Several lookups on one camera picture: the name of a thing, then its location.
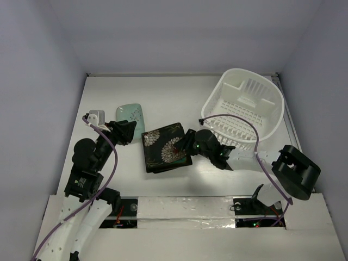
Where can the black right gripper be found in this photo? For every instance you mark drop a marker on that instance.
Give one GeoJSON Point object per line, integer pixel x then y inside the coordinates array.
{"type": "Point", "coordinates": [189, 140]}

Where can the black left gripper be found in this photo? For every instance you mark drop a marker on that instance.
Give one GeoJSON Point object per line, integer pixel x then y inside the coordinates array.
{"type": "Point", "coordinates": [123, 131]}

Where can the teal square plate dark rim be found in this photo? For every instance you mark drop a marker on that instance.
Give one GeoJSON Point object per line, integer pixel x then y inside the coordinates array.
{"type": "Point", "coordinates": [158, 165]}

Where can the light green speckled plate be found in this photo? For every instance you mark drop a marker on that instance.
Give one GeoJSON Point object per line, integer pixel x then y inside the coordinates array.
{"type": "Point", "coordinates": [132, 112]}

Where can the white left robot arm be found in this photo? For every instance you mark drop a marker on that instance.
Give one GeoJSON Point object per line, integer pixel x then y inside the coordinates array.
{"type": "Point", "coordinates": [87, 201]}

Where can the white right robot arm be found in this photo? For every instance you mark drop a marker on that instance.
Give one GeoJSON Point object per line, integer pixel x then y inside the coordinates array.
{"type": "Point", "coordinates": [290, 172]}

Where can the white plastic dish rack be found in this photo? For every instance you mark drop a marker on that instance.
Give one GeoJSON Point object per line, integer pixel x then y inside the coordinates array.
{"type": "Point", "coordinates": [244, 108]}

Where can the silver foil tape strip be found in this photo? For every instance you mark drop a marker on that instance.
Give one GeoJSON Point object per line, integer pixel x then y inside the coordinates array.
{"type": "Point", "coordinates": [185, 213]}

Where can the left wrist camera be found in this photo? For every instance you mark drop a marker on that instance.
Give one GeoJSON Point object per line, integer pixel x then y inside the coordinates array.
{"type": "Point", "coordinates": [95, 118]}

